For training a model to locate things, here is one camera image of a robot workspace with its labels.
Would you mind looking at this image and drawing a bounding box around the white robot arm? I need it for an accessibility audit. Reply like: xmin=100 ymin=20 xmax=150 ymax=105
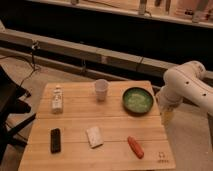
xmin=156 ymin=61 xmax=213 ymax=152

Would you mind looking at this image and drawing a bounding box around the green bowl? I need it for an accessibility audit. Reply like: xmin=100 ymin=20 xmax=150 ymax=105
xmin=122 ymin=87 xmax=154 ymax=115

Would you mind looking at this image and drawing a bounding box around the orange carrot toy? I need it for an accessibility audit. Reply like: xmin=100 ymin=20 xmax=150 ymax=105
xmin=127 ymin=136 xmax=144 ymax=159

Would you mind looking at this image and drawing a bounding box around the translucent plastic cup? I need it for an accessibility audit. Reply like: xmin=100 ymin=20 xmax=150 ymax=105
xmin=94 ymin=79 xmax=108 ymax=101

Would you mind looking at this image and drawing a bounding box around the small white bottle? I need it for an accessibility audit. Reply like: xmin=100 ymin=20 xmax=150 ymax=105
xmin=52 ymin=85 xmax=63 ymax=114

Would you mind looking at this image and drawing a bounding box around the black remote control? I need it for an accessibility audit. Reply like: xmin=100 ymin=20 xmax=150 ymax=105
xmin=50 ymin=128 xmax=61 ymax=153

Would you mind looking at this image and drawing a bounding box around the black chair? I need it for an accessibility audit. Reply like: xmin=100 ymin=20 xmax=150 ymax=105
xmin=0 ymin=65 xmax=35 ymax=163

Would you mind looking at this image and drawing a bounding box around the black cable on floor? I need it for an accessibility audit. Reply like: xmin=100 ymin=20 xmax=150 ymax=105
xmin=0 ymin=43 xmax=43 ymax=88

